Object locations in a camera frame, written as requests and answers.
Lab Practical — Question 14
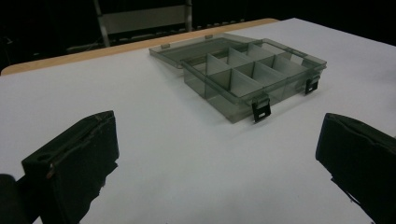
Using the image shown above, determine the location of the clear grey plastic compartment box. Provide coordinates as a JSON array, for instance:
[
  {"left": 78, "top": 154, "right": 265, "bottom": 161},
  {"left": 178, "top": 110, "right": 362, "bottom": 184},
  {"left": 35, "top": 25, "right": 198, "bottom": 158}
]
[{"left": 148, "top": 33, "right": 328, "bottom": 124}]

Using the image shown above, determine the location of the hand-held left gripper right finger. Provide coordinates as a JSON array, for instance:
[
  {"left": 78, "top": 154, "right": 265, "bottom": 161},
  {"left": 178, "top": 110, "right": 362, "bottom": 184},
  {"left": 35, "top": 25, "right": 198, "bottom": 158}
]
[{"left": 315, "top": 112, "right": 396, "bottom": 224}]

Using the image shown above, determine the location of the metal chair frame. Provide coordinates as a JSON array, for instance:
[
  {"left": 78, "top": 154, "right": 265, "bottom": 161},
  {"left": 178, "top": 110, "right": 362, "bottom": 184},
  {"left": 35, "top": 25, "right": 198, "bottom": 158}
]
[{"left": 66, "top": 0, "right": 194, "bottom": 54}]

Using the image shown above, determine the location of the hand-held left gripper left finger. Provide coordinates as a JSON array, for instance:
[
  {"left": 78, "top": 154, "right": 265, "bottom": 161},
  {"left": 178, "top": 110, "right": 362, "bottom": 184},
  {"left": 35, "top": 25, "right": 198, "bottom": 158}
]
[{"left": 21, "top": 110, "right": 120, "bottom": 224}]

